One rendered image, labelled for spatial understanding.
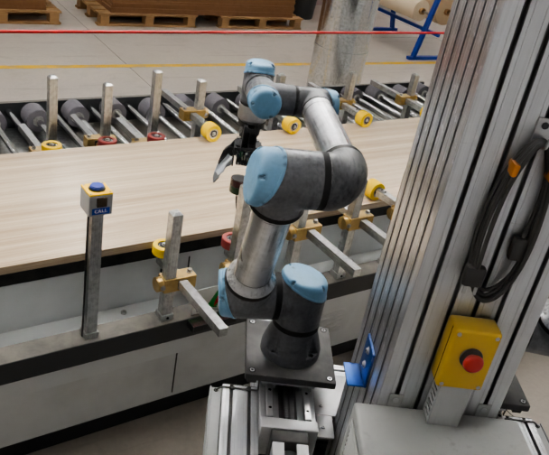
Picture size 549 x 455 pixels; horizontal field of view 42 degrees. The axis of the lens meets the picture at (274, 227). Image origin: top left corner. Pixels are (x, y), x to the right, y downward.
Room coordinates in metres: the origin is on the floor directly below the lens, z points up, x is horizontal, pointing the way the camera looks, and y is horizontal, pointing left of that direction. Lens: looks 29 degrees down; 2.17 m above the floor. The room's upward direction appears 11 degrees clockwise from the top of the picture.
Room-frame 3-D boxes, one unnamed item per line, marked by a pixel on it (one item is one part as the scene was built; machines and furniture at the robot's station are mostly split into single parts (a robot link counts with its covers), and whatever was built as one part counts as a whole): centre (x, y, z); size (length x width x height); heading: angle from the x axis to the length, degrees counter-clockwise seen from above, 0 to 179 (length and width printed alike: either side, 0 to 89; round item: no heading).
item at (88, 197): (1.75, 0.51, 1.18); 0.07 x 0.07 x 0.08; 39
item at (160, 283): (1.93, 0.29, 0.84); 0.13 x 0.06 x 0.05; 129
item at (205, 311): (1.88, 0.23, 0.84); 0.43 x 0.03 x 0.04; 39
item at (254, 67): (1.72, 0.11, 1.62); 0.09 x 0.08 x 0.11; 14
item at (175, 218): (1.91, 0.31, 0.87); 0.03 x 0.03 x 0.48; 39
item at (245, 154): (1.72, 0.11, 1.46); 0.09 x 0.08 x 0.12; 7
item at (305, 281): (1.44, -0.09, 1.21); 0.13 x 0.12 x 0.14; 104
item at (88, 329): (1.75, 0.51, 0.93); 0.05 x 0.04 x 0.45; 129
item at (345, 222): (2.40, -0.30, 0.95); 0.13 x 0.06 x 0.05; 129
